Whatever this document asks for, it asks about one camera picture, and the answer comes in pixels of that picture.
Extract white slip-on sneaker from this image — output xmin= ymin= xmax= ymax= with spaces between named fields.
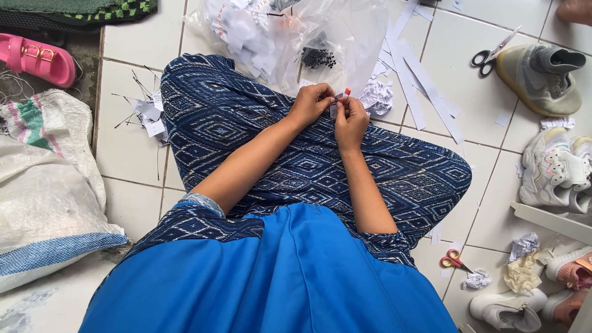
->
xmin=469 ymin=288 xmax=549 ymax=333

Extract flat crumpled white paper scrap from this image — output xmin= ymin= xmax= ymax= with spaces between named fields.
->
xmin=540 ymin=117 xmax=576 ymax=130

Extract crumpled grey paper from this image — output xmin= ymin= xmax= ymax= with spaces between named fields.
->
xmin=508 ymin=232 xmax=541 ymax=263

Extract pink buckled sandal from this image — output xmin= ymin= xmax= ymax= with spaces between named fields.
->
xmin=0 ymin=33 xmax=77 ymax=89

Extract large crumpled white paper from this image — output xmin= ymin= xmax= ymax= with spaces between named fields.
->
xmin=358 ymin=80 xmax=394 ymax=116

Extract plain blue shirt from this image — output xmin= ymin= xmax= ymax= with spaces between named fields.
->
xmin=78 ymin=203 xmax=458 ymax=333

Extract small white paper tag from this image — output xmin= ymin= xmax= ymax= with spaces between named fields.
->
xmin=329 ymin=92 xmax=344 ymax=120

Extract blue patterned batik garment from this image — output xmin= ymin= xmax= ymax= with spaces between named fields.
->
xmin=118 ymin=53 xmax=472 ymax=271

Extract black-handled scissors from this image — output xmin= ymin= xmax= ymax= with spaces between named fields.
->
xmin=471 ymin=25 xmax=522 ymax=78

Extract white sack with green-pink stripes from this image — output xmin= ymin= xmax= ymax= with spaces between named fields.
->
xmin=0 ymin=89 xmax=107 ymax=211

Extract bundle of black pins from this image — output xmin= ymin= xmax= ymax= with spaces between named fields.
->
xmin=302 ymin=46 xmax=337 ymax=70

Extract tangle of white string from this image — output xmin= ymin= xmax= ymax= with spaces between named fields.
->
xmin=0 ymin=68 xmax=84 ymax=106

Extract person's right hand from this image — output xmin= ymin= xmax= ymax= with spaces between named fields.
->
xmin=333 ymin=96 xmax=371 ymax=153

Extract small crumpled white paper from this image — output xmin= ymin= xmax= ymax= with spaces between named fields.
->
xmin=462 ymin=269 xmax=493 ymax=290

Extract clear plastic bag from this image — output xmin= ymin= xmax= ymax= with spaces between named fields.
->
xmin=183 ymin=0 xmax=390 ymax=99

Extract heap of white tags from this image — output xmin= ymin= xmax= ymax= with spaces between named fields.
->
xmin=203 ymin=0 xmax=280 ymax=80

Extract white shelf board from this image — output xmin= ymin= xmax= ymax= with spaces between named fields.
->
xmin=510 ymin=202 xmax=592 ymax=246

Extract crumpled cream paper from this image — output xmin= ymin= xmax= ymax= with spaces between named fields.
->
xmin=503 ymin=252 xmax=543 ymax=294

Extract white chunky sneaker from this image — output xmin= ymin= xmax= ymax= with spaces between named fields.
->
xmin=519 ymin=127 xmax=592 ymax=208
xmin=568 ymin=135 xmax=592 ymax=215

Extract pile of tags with black strings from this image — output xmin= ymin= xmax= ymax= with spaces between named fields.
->
xmin=111 ymin=65 xmax=172 ymax=182

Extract white sack with blue band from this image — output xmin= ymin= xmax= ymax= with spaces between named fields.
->
xmin=0 ymin=135 xmax=130 ymax=295

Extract pink and white sneaker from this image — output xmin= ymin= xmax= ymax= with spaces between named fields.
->
xmin=545 ymin=246 xmax=592 ymax=291
xmin=541 ymin=287 xmax=592 ymax=327

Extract red-handled small scissors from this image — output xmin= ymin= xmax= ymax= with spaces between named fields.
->
xmin=439 ymin=249 xmax=475 ymax=274

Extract heap of white paper strips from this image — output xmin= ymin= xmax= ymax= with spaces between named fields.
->
xmin=370 ymin=0 xmax=466 ymax=145

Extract grey and yellow sneaker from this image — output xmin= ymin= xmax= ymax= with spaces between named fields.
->
xmin=495 ymin=44 xmax=587 ymax=118

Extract green knitted mat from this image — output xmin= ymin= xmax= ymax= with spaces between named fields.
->
xmin=0 ymin=0 xmax=158 ymax=34

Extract person's left hand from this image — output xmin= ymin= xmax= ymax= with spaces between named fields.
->
xmin=288 ymin=83 xmax=338 ymax=131

